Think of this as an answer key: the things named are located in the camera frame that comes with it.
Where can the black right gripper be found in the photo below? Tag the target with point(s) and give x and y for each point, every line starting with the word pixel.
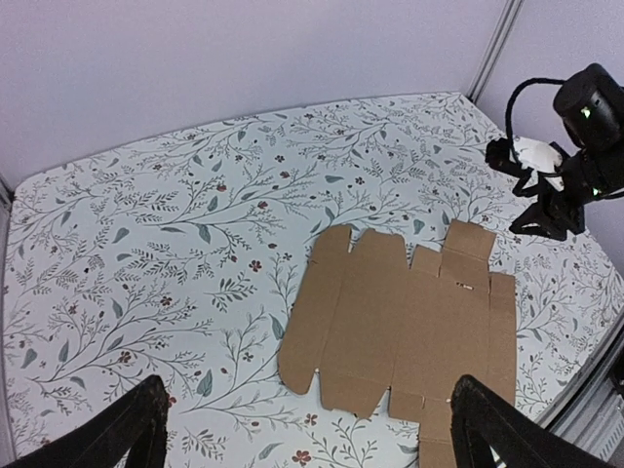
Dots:
pixel 558 212

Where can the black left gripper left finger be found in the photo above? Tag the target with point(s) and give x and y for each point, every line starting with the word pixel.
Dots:
pixel 133 428

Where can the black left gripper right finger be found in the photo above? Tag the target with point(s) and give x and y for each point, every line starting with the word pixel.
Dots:
pixel 484 425

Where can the brown cardboard box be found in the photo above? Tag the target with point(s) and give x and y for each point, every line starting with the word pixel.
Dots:
pixel 371 321

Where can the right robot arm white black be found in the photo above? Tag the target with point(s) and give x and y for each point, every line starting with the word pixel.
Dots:
pixel 590 104

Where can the floral patterned table mat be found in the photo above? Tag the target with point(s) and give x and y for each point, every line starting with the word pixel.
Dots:
pixel 180 255

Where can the aluminium front rail frame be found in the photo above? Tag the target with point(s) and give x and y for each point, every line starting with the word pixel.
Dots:
pixel 589 411

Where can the right aluminium corner post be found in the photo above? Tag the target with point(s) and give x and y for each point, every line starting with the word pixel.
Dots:
pixel 494 49

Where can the aluminium corner post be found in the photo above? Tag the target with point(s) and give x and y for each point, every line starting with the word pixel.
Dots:
pixel 494 49
pixel 6 195

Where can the left aluminium corner post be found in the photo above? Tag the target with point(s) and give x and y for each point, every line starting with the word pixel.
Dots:
pixel 6 195

